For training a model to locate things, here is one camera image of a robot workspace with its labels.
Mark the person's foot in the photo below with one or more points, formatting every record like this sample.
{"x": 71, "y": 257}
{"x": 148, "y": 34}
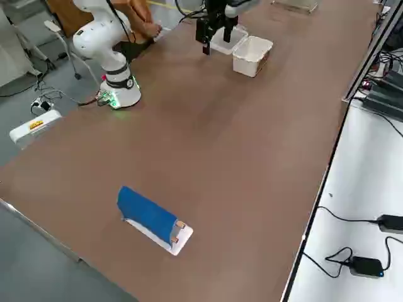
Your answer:
{"x": 151, "y": 31}

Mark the aluminium frame post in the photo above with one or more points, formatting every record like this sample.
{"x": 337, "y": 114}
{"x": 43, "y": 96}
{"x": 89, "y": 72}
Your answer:
{"x": 371, "y": 53}

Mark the large black power adapter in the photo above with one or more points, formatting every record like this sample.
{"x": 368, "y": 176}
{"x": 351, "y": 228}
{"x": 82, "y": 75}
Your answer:
{"x": 392, "y": 83}
{"x": 384, "y": 108}

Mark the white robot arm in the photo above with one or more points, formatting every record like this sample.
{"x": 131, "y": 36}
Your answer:
{"x": 94, "y": 37}

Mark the white plastic preservation box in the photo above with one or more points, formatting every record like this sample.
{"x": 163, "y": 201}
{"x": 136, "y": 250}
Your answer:
{"x": 248, "y": 67}

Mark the grey equipment cart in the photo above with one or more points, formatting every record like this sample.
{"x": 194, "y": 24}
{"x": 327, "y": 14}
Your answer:
{"x": 19, "y": 37}

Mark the translucent white box lid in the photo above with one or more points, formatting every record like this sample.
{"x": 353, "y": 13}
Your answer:
{"x": 220, "y": 45}

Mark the white box yellow label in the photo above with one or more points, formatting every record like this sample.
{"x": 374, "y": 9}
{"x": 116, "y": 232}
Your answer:
{"x": 34, "y": 127}

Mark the brown cardboard board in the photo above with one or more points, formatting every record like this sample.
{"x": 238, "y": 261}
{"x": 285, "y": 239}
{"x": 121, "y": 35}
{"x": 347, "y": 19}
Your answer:
{"x": 63, "y": 12}

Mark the blue towel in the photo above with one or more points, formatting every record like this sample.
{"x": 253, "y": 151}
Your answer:
{"x": 145, "y": 210}

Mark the white power strip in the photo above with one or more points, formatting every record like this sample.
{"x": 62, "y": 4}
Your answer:
{"x": 42, "y": 104}

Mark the small black power adapter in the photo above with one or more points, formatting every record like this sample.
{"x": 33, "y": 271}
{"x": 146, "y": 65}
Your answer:
{"x": 366, "y": 266}
{"x": 392, "y": 224}

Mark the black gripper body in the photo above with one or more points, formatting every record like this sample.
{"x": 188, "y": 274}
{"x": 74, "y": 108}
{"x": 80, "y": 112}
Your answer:
{"x": 215, "y": 9}

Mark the person's leg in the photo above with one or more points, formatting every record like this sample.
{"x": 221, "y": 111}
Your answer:
{"x": 140, "y": 9}

